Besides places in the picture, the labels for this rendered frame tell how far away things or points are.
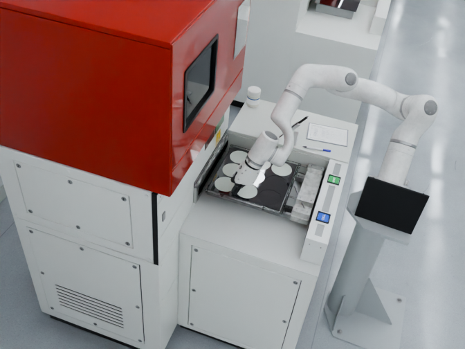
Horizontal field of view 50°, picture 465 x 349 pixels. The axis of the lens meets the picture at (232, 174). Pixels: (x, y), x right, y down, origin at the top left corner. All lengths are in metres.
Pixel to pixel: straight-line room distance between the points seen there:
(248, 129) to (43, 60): 1.20
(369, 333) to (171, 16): 2.12
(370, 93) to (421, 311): 1.50
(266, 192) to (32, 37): 1.20
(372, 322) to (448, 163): 1.80
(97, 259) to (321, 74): 1.24
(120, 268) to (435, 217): 2.41
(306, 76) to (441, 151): 2.52
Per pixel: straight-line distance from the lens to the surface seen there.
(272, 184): 2.35
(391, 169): 2.34
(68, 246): 2.30
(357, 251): 2.62
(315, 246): 2.09
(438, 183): 4.17
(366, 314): 3.09
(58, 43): 1.63
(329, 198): 2.26
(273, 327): 2.50
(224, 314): 2.55
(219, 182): 2.32
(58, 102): 1.76
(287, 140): 2.14
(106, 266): 2.26
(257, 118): 2.64
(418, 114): 2.32
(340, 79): 2.16
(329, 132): 2.63
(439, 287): 3.43
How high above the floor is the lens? 2.47
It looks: 41 degrees down
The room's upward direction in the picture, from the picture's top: 6 degrees clockwise
